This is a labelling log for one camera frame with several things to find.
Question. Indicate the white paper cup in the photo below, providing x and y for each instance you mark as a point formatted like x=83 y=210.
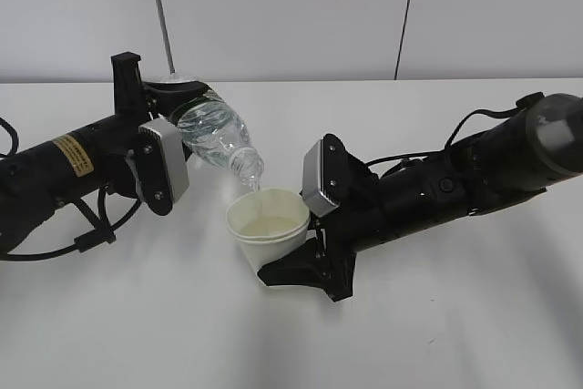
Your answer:
x=268 y=224

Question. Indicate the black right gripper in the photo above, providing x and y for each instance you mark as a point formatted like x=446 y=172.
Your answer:
x=358 y=223

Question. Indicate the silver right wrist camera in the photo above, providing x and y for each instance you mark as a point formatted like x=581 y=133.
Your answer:
x=329 y=172

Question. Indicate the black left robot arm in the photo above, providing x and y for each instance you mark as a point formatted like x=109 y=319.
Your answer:
x=66 y=170

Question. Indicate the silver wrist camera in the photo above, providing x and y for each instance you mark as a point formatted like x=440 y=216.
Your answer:
x=160 y=164
x=329 y=172

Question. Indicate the clear water bottle green label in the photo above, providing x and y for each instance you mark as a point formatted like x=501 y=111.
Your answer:
x=216 y=133

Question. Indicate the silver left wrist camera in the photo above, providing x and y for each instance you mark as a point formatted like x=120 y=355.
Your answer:
x=160 y=164

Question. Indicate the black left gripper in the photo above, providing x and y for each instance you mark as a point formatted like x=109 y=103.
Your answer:
x=116 y=134

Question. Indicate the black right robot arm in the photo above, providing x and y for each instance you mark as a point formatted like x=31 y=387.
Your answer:
x=534 y=145

